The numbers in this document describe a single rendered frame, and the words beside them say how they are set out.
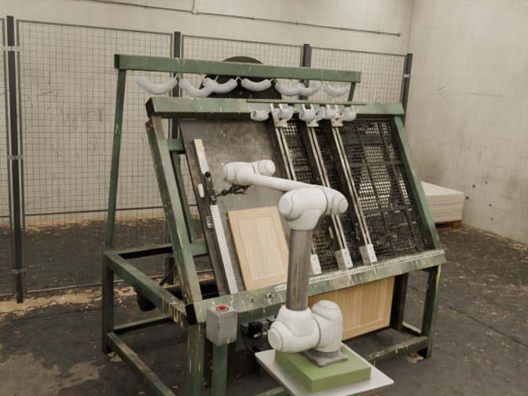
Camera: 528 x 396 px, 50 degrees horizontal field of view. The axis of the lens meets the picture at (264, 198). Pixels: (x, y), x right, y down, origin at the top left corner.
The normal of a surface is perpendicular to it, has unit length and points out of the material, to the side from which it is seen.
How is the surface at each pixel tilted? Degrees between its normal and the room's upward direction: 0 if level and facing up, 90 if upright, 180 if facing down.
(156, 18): 90
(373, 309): 90
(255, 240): 60
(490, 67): 90
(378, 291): 90
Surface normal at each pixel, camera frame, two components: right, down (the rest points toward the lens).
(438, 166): -0.88, 0.05
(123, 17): 0.47, 0.22
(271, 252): 0.54, -0.31
